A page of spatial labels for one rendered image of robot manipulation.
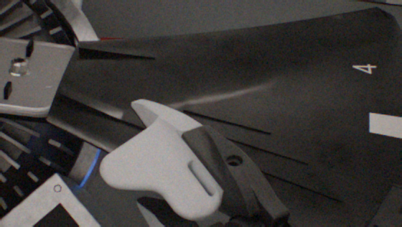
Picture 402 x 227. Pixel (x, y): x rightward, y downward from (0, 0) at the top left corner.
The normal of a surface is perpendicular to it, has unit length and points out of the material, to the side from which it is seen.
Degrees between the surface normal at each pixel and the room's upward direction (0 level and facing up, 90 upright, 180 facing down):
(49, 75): 0
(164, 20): 90
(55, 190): 50
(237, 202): 96
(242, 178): 19
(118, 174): 14
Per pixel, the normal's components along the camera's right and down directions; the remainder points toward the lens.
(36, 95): 0.10, -0.84
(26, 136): 0.08, -0.10
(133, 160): 0.12, -0.69
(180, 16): -0.07, 0.53
